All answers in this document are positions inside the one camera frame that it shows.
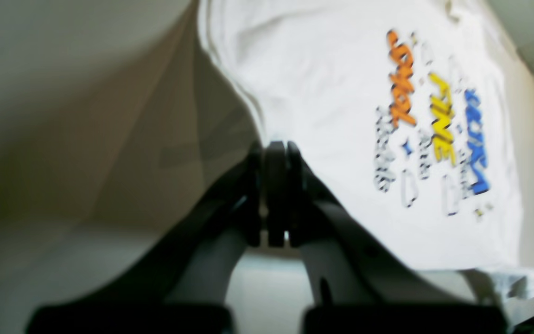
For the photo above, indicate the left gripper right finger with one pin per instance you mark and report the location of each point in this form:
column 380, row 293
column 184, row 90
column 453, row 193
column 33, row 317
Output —
column 359, row 286

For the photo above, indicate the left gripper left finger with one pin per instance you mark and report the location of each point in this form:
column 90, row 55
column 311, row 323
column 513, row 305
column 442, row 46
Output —
column 179, row 285

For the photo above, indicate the white printed T-shirt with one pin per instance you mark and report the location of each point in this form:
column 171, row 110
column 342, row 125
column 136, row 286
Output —
column 397, row 107

